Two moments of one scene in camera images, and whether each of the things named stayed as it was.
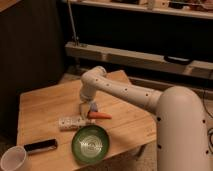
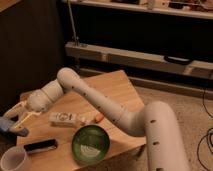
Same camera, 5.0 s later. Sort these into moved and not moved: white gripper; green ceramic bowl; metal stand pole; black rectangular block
Moved: white gripper
Not moved: metal stand pole; black rectangular block; green ceramic bowl
